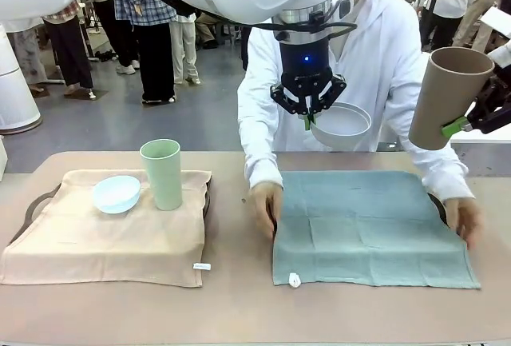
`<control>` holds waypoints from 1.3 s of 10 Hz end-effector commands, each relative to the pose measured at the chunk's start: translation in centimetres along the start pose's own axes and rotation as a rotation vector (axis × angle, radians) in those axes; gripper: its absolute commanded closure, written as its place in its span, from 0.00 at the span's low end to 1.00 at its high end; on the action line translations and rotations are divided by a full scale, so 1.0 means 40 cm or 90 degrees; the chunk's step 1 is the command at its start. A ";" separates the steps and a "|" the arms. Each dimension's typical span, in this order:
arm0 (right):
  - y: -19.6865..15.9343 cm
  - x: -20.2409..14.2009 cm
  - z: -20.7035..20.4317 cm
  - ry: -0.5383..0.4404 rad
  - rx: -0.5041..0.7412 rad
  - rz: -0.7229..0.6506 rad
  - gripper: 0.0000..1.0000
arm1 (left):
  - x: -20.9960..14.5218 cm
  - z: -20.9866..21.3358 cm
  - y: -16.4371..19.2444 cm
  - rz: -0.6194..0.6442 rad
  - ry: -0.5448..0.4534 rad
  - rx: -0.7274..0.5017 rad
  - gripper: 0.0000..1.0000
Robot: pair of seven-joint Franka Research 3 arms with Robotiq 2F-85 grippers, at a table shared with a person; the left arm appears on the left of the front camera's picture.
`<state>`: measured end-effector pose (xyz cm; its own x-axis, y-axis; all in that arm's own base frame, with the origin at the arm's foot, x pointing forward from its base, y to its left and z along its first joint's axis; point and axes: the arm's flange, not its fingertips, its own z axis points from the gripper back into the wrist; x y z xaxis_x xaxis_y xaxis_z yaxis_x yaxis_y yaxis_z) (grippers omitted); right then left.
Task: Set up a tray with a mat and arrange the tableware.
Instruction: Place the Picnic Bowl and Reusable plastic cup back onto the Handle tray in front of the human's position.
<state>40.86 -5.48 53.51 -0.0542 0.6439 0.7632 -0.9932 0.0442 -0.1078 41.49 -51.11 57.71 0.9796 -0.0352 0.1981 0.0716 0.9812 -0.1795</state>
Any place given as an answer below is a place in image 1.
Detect pale green plastic cup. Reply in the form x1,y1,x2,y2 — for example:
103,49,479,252
139,138,184,212

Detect white plastic bowl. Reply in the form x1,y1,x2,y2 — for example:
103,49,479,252
310,101,373,149

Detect bystander checked shirt dark trousers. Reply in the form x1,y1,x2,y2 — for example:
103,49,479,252
42,0,97,100

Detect bystander black trousers white sneakers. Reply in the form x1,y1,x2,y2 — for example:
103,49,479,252
92,0,141,76

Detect teal cloth mat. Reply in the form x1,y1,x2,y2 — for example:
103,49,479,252
271,169,482,290

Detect white cylindrical air purifier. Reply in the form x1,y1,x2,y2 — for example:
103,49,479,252
0,22,43,135

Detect bystander patterned grey skirt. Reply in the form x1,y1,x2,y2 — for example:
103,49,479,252
3,18,50,93

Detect light blue plastic bowl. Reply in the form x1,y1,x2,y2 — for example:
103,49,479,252
92,175,142,215

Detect white paper sheet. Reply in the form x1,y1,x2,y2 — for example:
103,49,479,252
480,5,511,40

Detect bystander plaid shirt black trousers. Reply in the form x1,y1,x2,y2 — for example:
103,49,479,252
113,0,179,105

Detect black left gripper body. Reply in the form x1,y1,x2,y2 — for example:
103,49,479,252
279,40,339,99

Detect person in white hoodie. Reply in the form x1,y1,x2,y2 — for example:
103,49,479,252
237,0,470,155

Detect person's right forearm white sleeve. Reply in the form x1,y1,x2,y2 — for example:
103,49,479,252
243,129,285,191

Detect brown plastic cup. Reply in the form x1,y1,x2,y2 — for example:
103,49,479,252
407,46,496,151

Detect person's left hand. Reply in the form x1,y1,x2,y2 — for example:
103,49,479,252
445,197,484,251

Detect beige cloth mat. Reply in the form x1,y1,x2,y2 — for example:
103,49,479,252
0,168,213,289

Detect dark wood-grain handled tray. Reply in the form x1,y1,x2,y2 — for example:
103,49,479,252
269,192,451,241
6,177,213,248

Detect person's right hand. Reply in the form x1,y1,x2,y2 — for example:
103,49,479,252
251,184,285,241

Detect seated bystander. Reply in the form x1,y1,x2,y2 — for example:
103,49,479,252
195,10,245,50

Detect person's left forearm white sleeve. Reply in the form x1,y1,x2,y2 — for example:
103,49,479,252
406,137,476,203

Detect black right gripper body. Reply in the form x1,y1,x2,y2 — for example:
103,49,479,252
485,89,511,118

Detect bystander khaki trousers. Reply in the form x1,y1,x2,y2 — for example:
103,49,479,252
450,0,511,54

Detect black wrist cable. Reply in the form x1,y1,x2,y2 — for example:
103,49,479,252
243,21,358,40

